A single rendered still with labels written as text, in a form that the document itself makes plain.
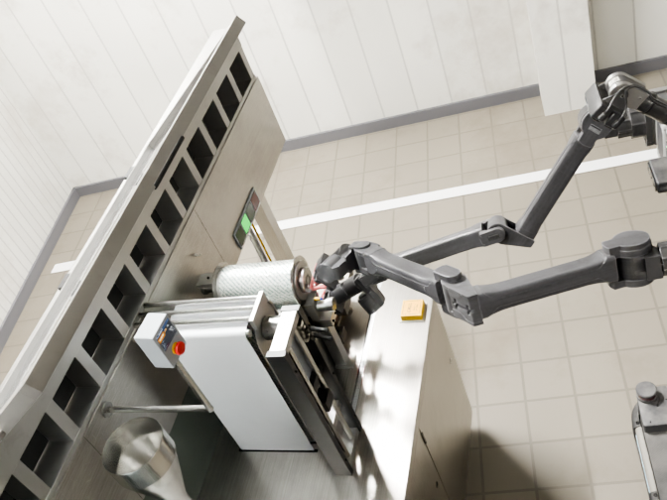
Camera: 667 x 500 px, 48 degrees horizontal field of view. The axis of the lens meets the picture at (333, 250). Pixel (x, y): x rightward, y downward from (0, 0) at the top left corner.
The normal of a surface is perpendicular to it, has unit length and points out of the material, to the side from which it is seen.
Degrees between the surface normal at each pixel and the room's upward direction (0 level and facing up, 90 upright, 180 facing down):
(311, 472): 0
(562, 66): 90
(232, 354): 90
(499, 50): 90
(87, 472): 90
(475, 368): 0
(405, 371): 0
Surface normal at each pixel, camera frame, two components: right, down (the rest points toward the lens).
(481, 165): -0.31, -0.70
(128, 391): 0.93, -0.08
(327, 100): -0.08, 0.69
